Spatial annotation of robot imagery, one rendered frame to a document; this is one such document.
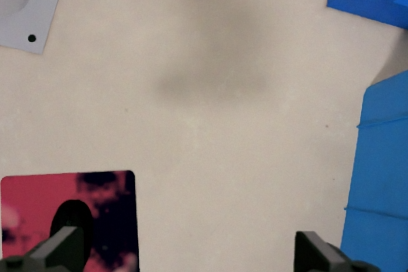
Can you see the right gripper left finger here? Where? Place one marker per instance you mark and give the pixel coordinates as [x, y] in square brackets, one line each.
[65, 248]

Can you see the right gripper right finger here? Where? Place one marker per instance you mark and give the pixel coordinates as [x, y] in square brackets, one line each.
[313, 254]

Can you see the blue plastic crate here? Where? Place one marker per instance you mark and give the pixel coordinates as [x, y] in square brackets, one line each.
[379, 182]

